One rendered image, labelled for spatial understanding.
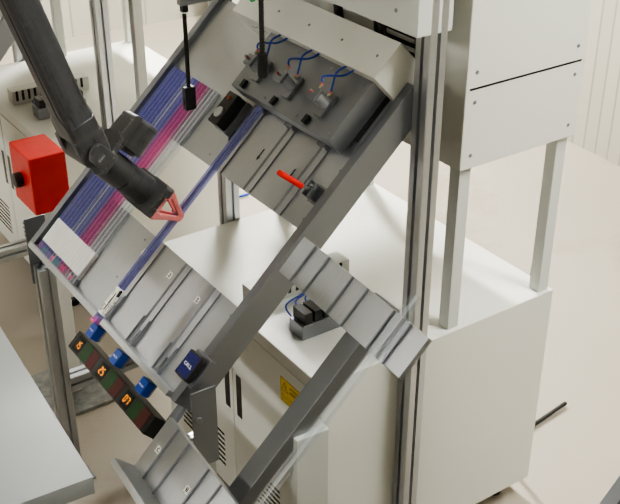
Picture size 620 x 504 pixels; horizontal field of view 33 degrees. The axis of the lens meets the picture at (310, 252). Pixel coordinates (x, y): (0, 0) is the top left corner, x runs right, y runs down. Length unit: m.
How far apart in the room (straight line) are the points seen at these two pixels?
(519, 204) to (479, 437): 1.81
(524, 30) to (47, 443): 1.19
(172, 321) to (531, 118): 0.82
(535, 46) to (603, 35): 2.46
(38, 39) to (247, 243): 1.05
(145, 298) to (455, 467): 0.88
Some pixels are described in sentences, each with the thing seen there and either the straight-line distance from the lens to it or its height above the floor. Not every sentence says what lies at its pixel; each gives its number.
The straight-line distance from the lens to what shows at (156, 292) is 2.09.
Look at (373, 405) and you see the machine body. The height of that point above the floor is 0.51.
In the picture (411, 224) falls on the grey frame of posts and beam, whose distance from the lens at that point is 2.04.
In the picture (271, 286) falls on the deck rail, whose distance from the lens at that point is 1.91.
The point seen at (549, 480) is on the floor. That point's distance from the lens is 2.90.
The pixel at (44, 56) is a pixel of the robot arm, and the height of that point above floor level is 1.34.
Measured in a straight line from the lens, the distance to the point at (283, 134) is 2.07.
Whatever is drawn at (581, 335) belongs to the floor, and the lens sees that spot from 3.47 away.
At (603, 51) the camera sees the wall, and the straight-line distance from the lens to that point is 4.59.
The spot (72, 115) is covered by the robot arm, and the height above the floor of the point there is 1.23.
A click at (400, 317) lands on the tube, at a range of 1.51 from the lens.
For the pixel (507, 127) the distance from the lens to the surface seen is 2.14.
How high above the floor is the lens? 1.89
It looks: 30 degrees down
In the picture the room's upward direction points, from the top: straight up
